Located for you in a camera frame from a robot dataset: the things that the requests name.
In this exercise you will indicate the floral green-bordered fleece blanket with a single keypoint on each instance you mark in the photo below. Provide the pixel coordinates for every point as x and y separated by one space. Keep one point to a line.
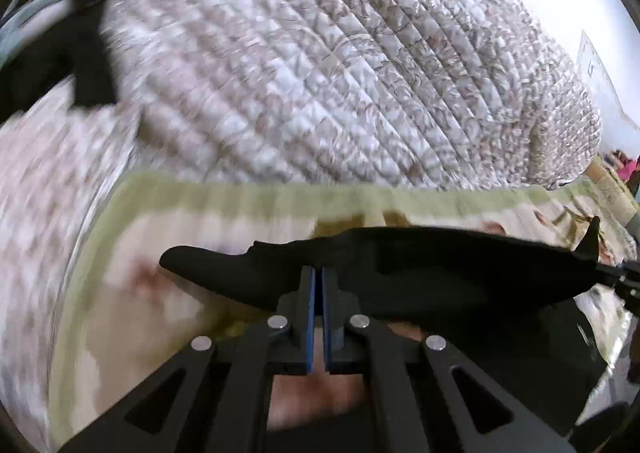
122 317

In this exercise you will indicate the dark clothes pile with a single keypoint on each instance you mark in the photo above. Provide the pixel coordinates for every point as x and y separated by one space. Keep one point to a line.
45 41

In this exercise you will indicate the black pants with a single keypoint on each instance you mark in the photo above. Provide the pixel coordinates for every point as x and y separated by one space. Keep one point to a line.
509 305

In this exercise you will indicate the white wall paper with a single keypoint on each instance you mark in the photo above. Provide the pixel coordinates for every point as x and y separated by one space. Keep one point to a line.
595 75

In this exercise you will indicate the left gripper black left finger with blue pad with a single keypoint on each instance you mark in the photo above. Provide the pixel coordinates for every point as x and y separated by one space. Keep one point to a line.
207 397

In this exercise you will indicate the quilted beige floral comforter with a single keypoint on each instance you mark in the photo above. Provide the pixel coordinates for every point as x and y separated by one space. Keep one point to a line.
442 94

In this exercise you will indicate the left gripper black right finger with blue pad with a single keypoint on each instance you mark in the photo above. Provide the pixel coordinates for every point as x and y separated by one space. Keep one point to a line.
422 396

